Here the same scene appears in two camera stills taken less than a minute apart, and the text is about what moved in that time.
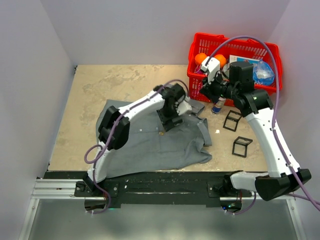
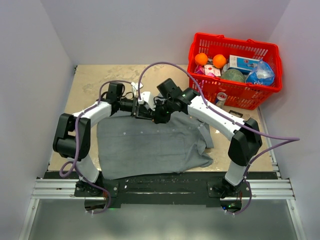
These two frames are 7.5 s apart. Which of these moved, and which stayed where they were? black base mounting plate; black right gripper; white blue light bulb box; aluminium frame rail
Moved: black right gripper
Stayed: black base mounting plate; aluminium frame rail; white blue light bulb box
